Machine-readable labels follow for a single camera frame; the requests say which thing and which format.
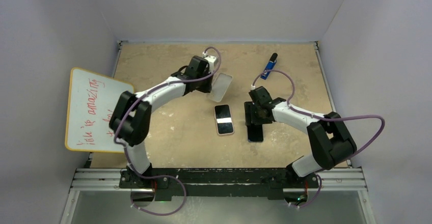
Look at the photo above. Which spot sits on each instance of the black phone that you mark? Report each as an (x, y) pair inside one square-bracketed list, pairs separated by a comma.
[(223, 119)]

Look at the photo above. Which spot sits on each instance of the clear phone case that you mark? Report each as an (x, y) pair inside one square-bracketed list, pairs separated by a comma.
[(220, 87)]

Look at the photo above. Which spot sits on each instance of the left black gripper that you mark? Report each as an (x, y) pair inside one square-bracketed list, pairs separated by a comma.
[(208, 88)]

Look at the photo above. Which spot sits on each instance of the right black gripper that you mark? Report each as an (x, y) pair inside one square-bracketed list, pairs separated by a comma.
[(249, 107)]

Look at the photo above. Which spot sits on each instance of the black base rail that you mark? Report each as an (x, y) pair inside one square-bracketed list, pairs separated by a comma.
[(270, 183)]

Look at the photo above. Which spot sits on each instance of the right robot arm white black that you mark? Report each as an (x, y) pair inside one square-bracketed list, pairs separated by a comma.
[(329, 138)]

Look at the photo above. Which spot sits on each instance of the whiteboard with yellow frame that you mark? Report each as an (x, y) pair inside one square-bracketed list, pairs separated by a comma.
[(91, 102)]

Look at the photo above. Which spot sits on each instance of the blue marker black cap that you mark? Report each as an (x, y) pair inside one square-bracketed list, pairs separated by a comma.
[(270, 65)]

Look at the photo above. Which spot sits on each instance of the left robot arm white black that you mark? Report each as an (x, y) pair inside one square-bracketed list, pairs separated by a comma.
[(130, 120)]

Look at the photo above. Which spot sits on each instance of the dark blue phone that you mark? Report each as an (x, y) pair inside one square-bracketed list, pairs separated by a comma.
[(255, 133)]

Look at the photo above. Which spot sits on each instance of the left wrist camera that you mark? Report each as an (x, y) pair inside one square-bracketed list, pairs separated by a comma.
[(213, 61)]

